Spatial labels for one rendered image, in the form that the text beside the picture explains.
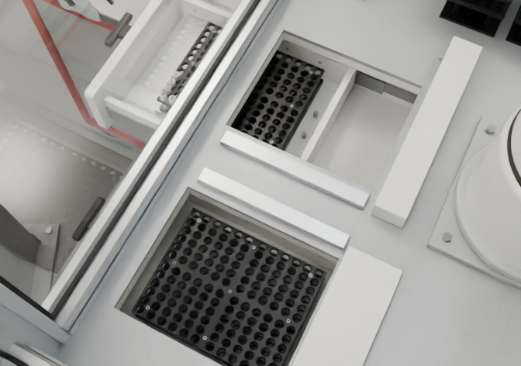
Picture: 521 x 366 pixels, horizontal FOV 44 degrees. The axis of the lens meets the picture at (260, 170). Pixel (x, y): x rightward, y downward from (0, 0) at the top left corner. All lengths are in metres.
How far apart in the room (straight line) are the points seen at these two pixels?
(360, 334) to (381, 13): 0.53
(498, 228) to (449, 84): 0.25
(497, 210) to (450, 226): 0.11
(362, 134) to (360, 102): 0.06
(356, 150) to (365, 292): 0.31
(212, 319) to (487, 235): 0.39
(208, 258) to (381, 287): 0.25
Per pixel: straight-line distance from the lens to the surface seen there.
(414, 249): 0.93
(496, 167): 0.83
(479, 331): 0.93
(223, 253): 0.96
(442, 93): 1.01
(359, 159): 1.10
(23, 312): 0.76
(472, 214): 0.92
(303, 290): 0.94
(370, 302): 0.89
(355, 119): 1.14
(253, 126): 1.04
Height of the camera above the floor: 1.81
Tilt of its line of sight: 65 degrees down
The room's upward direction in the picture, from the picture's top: 1 degrees counter-clockwise
